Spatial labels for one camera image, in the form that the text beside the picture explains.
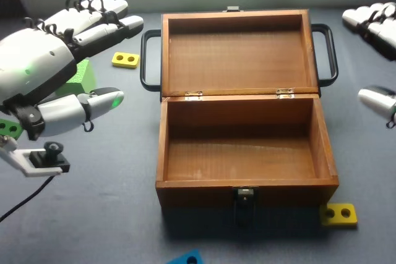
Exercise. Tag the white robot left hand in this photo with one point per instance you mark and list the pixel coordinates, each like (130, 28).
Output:
(34, 57)

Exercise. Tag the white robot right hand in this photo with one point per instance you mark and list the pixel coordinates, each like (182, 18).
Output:
(377, 19)

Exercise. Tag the wooden box base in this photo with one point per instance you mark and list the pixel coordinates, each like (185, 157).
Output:
(241, 159)

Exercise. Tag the green foam cube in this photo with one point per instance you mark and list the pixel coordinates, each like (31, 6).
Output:
(83, 75)

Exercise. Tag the green two-hole brick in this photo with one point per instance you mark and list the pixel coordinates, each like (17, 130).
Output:
(9, 128)

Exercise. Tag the yellow two-hole brick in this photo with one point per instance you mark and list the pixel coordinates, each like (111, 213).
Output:
(338, 214)
(125, 60)

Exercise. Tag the grey table cloth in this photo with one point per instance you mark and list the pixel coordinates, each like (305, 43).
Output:
(108, 214)

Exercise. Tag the blue two-hole brick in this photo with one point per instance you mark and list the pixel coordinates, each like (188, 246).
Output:
(185, 258)

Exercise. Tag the wrist camera on white bracket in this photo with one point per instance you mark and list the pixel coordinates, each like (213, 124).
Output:
(40, 160)

